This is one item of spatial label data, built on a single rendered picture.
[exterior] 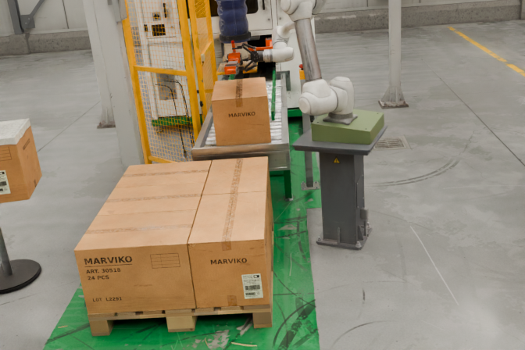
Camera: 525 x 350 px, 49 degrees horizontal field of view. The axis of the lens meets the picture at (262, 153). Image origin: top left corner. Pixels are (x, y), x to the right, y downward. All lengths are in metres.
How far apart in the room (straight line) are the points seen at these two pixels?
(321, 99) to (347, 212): 0.82
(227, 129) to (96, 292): 1.53
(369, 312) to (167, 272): 1.13
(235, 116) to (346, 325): 1.68
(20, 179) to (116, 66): 1.52
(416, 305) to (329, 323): 0.51
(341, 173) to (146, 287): 1.43
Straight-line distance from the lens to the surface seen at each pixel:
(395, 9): 6.87
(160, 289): 3.20
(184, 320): 3.29
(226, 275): 3.10
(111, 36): 4.82
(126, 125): 4.97
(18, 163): 3.69
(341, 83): 3.61
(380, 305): 3.41
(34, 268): 4.24
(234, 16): 4.17
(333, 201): 3.85
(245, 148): 4.13
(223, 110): 4.10
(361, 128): 3.60
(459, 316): 3.38
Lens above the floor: 1.98
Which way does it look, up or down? 20 degrees down
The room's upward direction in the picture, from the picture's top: 5 degrees counter-clockwise
